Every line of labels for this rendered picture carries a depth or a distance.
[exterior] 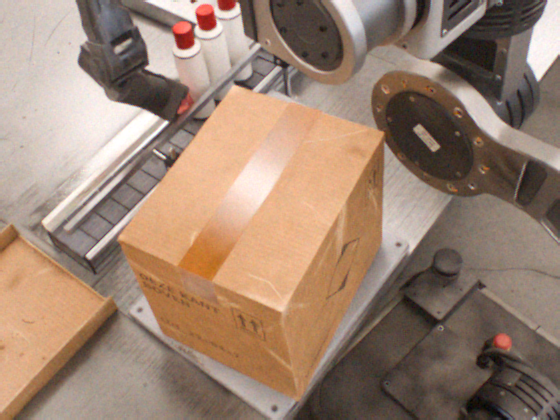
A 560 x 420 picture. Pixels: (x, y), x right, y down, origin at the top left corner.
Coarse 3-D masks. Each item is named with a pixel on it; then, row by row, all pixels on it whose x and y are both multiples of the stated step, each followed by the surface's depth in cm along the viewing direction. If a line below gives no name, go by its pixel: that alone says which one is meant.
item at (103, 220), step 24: (264, 72) 144; (192, 120) 139; (168, 144) 136; (120, 168) 133; (144, 168) 133; (96, 192) 131; (120, 192) 130; (144, 192) 129; (72, 216) 128; (96, 216) 127; (120, 216) 126; (72, 240) 124; (96, 240) 124
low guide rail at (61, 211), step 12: (156, 120) 135; (144, 132) 134; (132, 144) 132; (120, 156) 131; (108, 168) 130; (96, 180) 129; (84, 192) 127; (60, 204) 125; (72, 204) 126; (48, 216) 124; (60, 216) 125; (48, 228) 124
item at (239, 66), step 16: (256, 48) 137; (240, 64) 135; (224, 80) 133; (208, 96) 131; (192, 112) 129; (176, 128) 127; (160, 144) 125; (144, 160) 124; (128, 176) 122; (112, 192) 120; (96, 208) 119; (80, 224) 117
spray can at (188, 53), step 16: (176, 32) 124; (192, 32) 125; (176, 48) 127; (192, 48) 126; (176, 64) 129; (192, 64) 128; (192, 80) 130; (208, 80) 133; (192, 96) 134; (208, 112) 137
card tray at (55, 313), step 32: (0, 256) 130; (32, 256) 129; (0, 288) 126; (32, 288) 125; (64, 288) 124; (0, 320) 122; (32, 320) 121; (64, 320) 120; (96, 320) 117; (0, 352) 118; (32, 352) 117; (64, 352) 114; (0, 384) 114; (32, 384) 111; (0, 416) 108
